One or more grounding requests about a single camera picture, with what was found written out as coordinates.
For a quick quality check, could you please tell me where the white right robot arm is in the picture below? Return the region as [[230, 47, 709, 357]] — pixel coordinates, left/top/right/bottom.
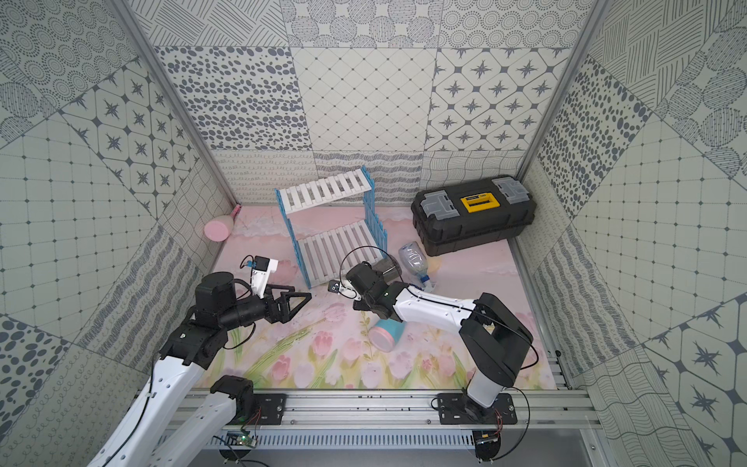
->
[[328, 262, 534, 410]]

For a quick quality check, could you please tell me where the blue and white slatted shelf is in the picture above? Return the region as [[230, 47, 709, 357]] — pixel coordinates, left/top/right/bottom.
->
[[274, 165, 388, 288]]

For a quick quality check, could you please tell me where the floral pink table mat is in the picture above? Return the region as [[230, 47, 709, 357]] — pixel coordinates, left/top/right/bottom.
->
[[198, 206, 536, 389]]

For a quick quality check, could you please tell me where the teal pink spray bottle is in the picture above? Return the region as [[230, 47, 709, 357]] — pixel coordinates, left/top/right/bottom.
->
[[368, 319, 406, 352]]

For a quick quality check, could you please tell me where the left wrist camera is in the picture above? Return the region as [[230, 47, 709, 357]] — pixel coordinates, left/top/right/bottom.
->
[[239, 255, 278, 298]]

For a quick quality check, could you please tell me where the aluminium mounting rail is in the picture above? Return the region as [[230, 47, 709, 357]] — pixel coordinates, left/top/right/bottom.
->
[[208, 389, 601, 451]]

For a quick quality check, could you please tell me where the small green circuit board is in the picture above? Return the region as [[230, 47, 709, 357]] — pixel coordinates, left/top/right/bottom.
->
[[226, 432, 259, 449]]

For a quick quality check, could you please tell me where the black toolbox yellow label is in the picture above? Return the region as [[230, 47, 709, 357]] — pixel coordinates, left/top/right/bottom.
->
[[410, 175, 537, 257]]

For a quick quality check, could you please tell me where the clear blue spray bottle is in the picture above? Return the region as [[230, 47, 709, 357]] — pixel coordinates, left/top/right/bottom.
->
[[398, 241, 435, 292]]

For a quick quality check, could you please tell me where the smoky grey spray bottle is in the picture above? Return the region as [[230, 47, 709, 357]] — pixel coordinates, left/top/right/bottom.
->
[[373, 257, 401, 283]]

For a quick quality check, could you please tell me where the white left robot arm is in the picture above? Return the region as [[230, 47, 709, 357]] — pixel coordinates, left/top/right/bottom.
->
[[91, 272, 312, 466]]

